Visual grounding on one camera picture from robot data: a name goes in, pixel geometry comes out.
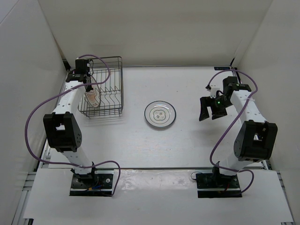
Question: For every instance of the green rimmed white plate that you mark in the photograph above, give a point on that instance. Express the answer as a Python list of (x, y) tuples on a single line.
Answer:
[(160, 114)]

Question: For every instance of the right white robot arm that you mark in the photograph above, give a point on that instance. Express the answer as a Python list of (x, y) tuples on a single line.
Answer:
[(256, 138)]

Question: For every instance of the orange patterned plate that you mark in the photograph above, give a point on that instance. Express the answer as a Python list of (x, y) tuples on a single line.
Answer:
[(93, 97)]

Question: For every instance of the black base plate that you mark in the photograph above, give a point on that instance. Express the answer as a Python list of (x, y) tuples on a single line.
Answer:
[(208, 187), (101, 186)]

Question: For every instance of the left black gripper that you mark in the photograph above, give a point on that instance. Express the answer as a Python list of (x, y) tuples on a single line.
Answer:
[(89, 88)]

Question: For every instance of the wire dish rack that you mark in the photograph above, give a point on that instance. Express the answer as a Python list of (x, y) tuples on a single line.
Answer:
[(108, 73)]

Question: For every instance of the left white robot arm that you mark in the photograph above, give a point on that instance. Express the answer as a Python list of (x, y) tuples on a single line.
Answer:
[(63, 132)]

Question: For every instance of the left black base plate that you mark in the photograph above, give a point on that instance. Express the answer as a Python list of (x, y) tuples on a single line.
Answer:
[(101, 186)]

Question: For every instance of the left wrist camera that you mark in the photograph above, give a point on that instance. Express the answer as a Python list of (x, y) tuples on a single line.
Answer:
[(82, 66)]

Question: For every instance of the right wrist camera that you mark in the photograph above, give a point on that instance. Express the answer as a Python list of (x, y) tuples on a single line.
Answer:
[(214, 91)]

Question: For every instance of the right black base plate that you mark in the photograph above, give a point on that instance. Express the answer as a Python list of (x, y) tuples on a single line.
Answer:
[(208, 187)]

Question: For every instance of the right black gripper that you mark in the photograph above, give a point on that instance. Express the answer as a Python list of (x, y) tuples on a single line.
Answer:
[(206, 101)]

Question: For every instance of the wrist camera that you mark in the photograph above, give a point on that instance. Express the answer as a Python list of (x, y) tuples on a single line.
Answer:
[(214, 91), (82, 66)]

